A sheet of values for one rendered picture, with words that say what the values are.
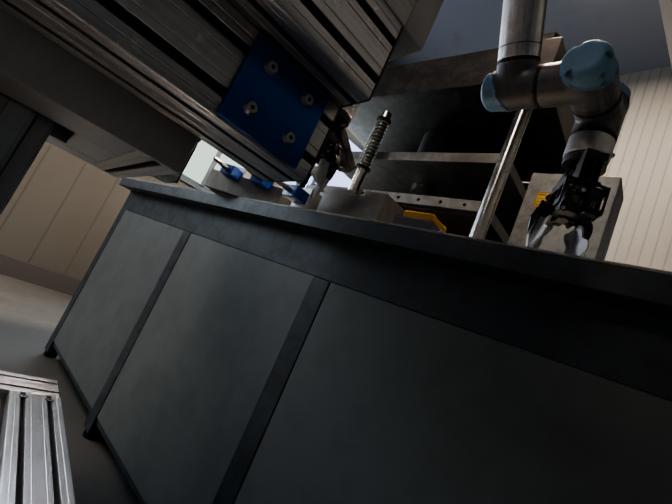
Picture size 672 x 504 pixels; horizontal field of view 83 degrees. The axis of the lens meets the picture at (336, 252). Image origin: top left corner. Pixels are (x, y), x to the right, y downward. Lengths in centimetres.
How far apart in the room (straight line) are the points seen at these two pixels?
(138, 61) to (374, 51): 21
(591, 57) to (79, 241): 312
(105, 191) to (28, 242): 59
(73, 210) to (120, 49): 297
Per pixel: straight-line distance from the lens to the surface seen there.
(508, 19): 87
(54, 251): 332
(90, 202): 330
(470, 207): 170
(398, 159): 208
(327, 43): 38
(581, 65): 78
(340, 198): 89
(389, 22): 44
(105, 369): 144
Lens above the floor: 61
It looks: 9 degrees up
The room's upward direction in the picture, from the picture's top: 24 degrees clockwise
